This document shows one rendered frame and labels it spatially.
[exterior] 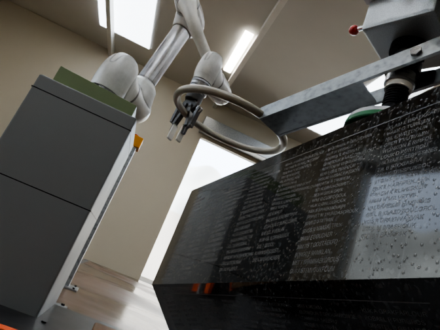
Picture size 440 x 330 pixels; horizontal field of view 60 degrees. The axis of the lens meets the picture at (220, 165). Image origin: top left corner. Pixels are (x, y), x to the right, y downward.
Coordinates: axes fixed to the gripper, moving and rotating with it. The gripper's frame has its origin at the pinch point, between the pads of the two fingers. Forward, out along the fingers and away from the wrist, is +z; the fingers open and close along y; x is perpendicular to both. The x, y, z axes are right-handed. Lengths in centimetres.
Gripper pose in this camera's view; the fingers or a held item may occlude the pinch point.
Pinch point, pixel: (176, 133)
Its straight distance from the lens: 162.8
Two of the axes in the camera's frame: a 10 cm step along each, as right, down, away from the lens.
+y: 7.9, 2.0, -5.8
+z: -4.0, 8.8, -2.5
